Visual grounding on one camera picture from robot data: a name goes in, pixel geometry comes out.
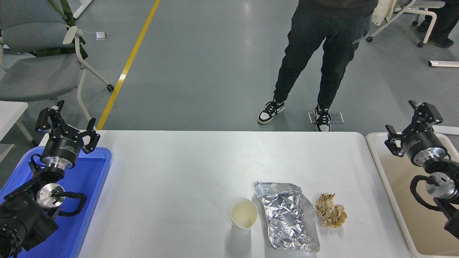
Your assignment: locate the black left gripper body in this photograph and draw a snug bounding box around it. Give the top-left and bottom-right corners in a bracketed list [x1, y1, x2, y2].
[41, 125, 86, 163]

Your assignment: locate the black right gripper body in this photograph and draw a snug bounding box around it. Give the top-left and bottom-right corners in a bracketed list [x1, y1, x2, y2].
[401, 130, 447, 160]

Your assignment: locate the tan paper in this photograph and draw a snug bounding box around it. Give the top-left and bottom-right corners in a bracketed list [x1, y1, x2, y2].
[315, 193, 347, 228]

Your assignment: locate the silver foil tray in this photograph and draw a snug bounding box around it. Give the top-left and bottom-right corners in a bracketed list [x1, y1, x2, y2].
[254, 181, 321, 253]

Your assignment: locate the white paper cup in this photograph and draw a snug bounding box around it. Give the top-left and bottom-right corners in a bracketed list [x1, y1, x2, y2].
[229, 198, 258, 231]

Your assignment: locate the white side table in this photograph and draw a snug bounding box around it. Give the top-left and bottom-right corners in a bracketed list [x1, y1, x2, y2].
[0, 101, 38, 163]

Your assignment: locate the large pale plastic bin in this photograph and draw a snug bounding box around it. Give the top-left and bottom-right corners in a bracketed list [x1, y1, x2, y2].
[365, 132, 459, 258]

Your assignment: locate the blue plastic tray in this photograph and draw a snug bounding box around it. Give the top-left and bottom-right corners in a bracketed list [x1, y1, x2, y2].
[0, 146, 112, 258]

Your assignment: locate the grey office chair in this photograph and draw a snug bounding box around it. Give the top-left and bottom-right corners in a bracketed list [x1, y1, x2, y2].
[0, 0, 115, 124]

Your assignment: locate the seated person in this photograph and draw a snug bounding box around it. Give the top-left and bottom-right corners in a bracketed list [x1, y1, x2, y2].
[416, 0, 459, 48]

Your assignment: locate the white framed wheeled chair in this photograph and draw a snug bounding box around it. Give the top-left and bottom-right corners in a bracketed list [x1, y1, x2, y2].
[366, 0, 445, 48]

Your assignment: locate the cream jacket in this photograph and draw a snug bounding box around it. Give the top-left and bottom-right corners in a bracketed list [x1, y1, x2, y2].
[371, 0, 398, 26]

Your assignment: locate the white furniture foot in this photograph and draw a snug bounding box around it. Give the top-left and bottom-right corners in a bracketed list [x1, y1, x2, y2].
[73, 0, 93, 19]

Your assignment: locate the standing person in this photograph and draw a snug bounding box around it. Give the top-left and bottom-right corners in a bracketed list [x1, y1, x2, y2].
[257, 0, 379, 132]

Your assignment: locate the white power adapter with cable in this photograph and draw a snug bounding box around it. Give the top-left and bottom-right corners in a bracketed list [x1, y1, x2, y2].
[81, 30, 108, 40]

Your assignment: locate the olive green strap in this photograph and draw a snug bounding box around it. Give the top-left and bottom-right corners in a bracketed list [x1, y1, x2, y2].
[30, 0, 88, 61]

